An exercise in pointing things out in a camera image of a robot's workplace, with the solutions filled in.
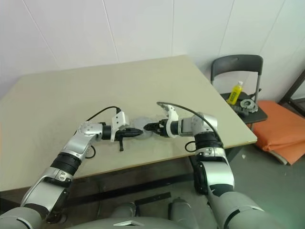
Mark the black table frame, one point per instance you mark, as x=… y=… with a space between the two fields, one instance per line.
x=133 y=188

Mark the round grey motor lid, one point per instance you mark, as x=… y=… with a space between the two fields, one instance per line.
x=140 y=121

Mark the black flat bar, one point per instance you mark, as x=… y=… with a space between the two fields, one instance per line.
x=152 y=198

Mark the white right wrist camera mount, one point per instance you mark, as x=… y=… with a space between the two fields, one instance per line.
x=172 y=114

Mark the grey rounded shape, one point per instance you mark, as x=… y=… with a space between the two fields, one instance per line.
x=179 y=210
x=124 y=210

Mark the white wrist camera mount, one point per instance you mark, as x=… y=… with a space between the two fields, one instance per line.
x=172 y=114
x=119 y=120

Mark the black metal rack frame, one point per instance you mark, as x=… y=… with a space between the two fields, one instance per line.
x=291 y=88

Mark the grey folding chair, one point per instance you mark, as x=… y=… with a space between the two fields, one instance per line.
x=238 y=63

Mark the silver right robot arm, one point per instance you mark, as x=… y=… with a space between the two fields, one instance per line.
x=209 y=167

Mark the yellow drink bottle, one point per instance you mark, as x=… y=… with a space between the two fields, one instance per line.
x=234 y=94

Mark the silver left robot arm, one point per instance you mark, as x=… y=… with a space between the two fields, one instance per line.
x=76 y=143

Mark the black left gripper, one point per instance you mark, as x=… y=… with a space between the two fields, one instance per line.
x=123 y=134

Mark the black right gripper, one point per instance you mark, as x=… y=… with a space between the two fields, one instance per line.
x=162 y=128

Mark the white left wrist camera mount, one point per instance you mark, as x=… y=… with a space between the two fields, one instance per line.
x=119 y=120

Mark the orange cushion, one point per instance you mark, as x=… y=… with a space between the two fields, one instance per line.
x=281 y=126

